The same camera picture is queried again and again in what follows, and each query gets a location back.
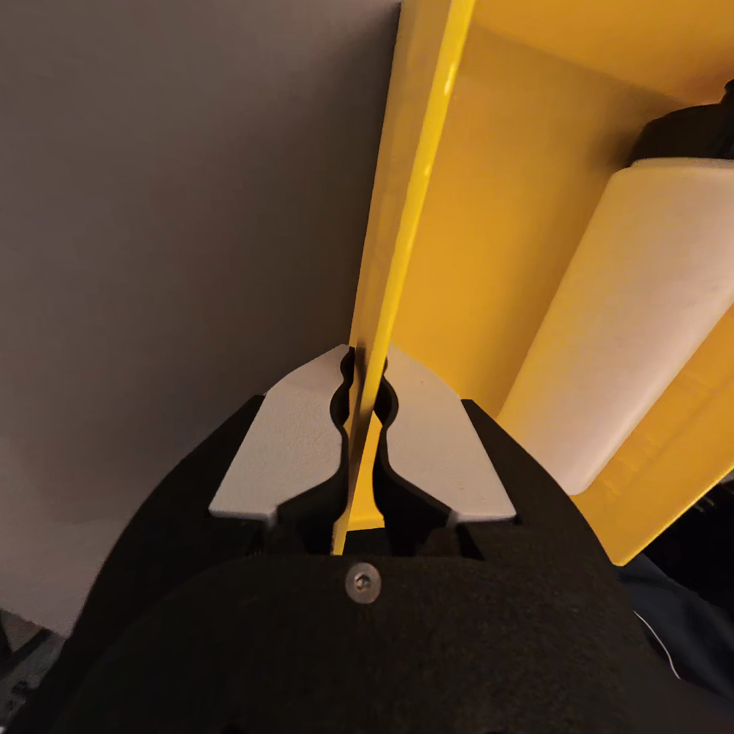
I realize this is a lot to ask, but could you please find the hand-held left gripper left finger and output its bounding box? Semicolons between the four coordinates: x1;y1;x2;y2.
208;344;352;525

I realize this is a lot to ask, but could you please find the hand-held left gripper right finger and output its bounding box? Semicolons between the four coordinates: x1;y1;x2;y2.
372;344;518;525

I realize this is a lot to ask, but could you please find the white plastic bottle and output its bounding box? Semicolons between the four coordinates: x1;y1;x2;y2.
499;158;734;495

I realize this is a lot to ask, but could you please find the yellow plastic bin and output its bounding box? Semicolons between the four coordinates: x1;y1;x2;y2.
331;0;734;565

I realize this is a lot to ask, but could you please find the black bottle lid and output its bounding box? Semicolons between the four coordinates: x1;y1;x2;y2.
628;77;734;167

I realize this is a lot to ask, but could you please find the person's dark clothing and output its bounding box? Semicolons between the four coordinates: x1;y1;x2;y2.
616;476;734;697

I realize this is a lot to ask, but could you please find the white earphone cable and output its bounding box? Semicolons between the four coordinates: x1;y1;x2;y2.
633;611;683;680

